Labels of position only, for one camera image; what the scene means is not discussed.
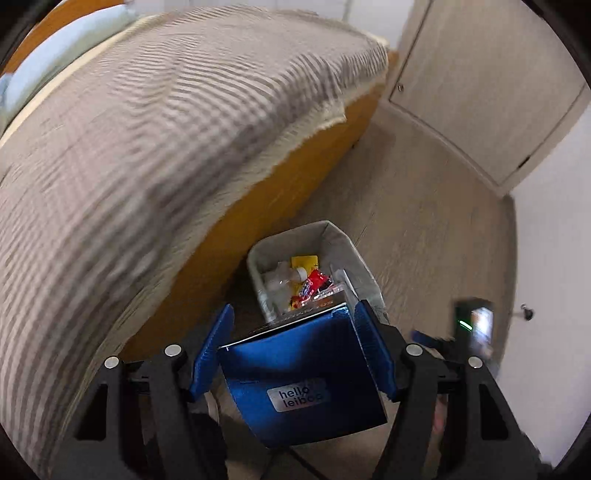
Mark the yellow snack wrapper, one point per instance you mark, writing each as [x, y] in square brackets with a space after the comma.
[307, 262]

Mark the grey floral waste bin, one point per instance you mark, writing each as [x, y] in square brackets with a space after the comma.
[339, 249]

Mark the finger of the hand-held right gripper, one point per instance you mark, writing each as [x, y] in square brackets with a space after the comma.
[431, 340]

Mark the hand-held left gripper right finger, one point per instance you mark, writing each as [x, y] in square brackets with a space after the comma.
[376, 355]

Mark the red and white snack wrapper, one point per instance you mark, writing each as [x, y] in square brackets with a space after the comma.
[314, 284]

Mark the light blue pillow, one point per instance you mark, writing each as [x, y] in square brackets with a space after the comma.
[69, 46]

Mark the light wooden door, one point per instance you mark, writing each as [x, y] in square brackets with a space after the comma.
[485, 83]

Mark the blue cardboard box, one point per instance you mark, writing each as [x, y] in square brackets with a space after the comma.
[286, 360]

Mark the brown checked blanket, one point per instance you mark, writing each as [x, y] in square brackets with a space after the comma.
[138, 138]

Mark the black door stopper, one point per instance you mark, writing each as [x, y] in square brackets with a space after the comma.
[527, 313]

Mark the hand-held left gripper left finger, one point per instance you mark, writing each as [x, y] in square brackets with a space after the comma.
[210, 355]

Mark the wooden bed frame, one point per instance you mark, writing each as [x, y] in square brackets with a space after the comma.
[258, 207]

